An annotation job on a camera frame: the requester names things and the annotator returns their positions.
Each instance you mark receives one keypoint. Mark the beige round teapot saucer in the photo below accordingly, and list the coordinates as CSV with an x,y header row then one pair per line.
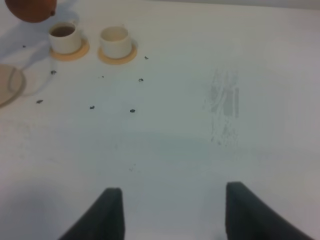
x,y
12,84

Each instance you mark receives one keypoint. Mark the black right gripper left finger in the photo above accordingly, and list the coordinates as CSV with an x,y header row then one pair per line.
x,y
104,220

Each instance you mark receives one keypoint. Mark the left orange coaster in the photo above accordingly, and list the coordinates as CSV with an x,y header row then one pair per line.
x,y
85,46

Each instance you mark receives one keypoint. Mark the white teacup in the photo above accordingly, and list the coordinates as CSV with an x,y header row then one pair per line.
x,y
65,37
115,42

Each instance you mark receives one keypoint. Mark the orange coaster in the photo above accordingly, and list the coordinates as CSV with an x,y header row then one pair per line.
x,y
117,61
85,46

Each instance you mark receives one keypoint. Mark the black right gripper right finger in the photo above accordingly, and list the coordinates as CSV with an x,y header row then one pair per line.
x,y
247,217

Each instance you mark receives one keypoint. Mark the left white teacup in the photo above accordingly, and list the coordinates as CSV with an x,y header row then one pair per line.
x,y
65,37

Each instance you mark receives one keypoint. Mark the brown clay teapot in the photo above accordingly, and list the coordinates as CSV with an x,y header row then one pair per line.
x,y
32,11

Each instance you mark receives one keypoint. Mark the right orange coaster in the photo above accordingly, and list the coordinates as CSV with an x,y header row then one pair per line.
x,y
117,61

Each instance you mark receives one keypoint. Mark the right white teacup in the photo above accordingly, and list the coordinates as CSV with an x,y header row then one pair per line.
x,y
115,42

